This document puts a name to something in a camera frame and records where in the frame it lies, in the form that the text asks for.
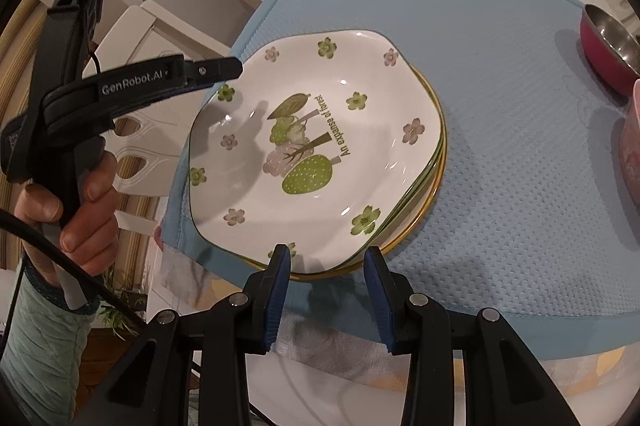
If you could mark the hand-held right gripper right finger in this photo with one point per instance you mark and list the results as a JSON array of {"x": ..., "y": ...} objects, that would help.
[{"x": 380, "y": 296}]

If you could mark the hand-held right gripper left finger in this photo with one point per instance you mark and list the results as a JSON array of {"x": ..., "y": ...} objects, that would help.
[{"x": 277, "y": 286}]

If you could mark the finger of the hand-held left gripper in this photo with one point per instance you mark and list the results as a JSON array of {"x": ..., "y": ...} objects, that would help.
[{"x": 215, "y": 69}]

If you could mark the blue leaf gold-rimmed plate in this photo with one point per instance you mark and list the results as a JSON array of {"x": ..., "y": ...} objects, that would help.
[{"x": 425, "y": 211}]

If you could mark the pink polka dot bowl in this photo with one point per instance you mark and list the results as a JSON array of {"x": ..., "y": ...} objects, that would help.
[{"x": 632, "y": 146}]

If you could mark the red steel bowl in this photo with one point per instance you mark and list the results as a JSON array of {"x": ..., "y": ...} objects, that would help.
[{"x": 605, "y": 51}]

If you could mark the person's left forearm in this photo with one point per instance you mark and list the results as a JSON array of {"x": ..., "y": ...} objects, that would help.
[{"x": 40, "y": 356}]

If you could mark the person's left hand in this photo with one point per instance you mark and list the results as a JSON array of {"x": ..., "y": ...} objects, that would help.
[{"x": 100, "y": 216}]

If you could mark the floral printed table cover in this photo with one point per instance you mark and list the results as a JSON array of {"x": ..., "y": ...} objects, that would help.
[{"x": 340, "y": 351}]

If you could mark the light blue textured mat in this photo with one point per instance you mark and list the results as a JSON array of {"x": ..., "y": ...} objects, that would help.
[{"x": 500, "y": 206}]

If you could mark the green potted plant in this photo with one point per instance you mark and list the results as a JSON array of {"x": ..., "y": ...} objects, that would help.
[{"x": 122, "y": 311}]

